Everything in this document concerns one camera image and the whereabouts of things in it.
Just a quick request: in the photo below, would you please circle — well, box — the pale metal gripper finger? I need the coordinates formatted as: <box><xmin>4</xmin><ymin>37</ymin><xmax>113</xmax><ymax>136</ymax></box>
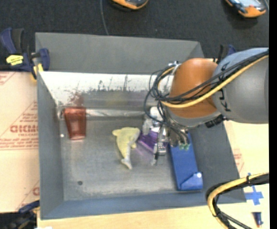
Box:
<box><xmin>142</xmin><ymin>118</ymin><xmax>152</xmax><ymax>135</ymax></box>
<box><xmin>150</xmin><ymin>143</ymin><xmax>167</xmax><ymax>167</ymax></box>

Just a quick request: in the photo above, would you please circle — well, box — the purple clear plastic thing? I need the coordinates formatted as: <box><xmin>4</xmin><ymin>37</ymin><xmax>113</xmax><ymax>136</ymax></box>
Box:
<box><xmin>137</xmin><ymin>129</ymin><xmax>160</xmax><ymax>155</ymax></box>

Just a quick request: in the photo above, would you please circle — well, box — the yellow toy animal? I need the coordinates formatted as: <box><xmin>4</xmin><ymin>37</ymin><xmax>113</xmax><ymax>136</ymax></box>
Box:
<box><xmin>112</xmin><ymin>127</ymin><xmax>141</xmax><ymax>170</ymax></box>

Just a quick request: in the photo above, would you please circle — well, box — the blue flat box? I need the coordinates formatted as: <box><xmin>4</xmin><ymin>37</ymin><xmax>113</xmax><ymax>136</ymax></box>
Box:
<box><xmin>168</xmin><ymin>132</ymin><xmax>204</xmax><ymax>192</ymax></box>

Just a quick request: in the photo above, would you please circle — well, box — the grey metal bin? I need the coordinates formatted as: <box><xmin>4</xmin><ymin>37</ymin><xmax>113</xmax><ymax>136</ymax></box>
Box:
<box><xmin>34</xmin><ymin>32</ymin><xmax>246</xmax><ymax>220</ymax></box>

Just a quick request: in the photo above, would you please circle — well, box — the red-brown clear cup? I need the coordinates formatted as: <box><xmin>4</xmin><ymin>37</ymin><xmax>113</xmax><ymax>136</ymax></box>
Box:
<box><xmin>63</xmin><ymin>106</ymin><xmax>87</xmax><ymax>141</ymax></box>

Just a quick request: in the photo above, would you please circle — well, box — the brown cardboard board red print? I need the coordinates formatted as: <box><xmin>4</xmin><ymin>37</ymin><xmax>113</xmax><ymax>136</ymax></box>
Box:
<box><xmin>0</xmin><ymin>71</ymin><xmax>269</xmax><ymax>214</ymax></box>

